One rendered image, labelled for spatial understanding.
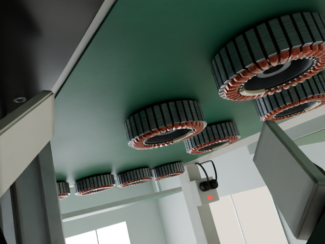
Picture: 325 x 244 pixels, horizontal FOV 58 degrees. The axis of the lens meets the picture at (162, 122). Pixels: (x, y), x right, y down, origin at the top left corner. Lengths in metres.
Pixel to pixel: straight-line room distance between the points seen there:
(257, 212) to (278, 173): 5.46
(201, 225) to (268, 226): 4.50
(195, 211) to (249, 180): 4.49
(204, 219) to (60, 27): 1.00
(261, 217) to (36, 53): 5.49
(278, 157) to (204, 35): 0.13
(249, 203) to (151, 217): 2.94
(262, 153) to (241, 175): 5.48
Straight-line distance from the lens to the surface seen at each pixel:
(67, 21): 0.17
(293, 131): 1.37
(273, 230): 5.54
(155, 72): 0.29
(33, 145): 0.17
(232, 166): 5.75
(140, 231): 7.54
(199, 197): 1.06
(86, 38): 0.22
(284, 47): 0.25
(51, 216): 0.25
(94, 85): 0.29
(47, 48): 0.19
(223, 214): 6.16
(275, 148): 0.17
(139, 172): 0.87
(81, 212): 3.25
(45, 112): 0.18
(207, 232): 1.12
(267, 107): 0.46
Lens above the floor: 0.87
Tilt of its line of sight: 15 degrees down
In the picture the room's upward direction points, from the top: 165 degrees clockwise
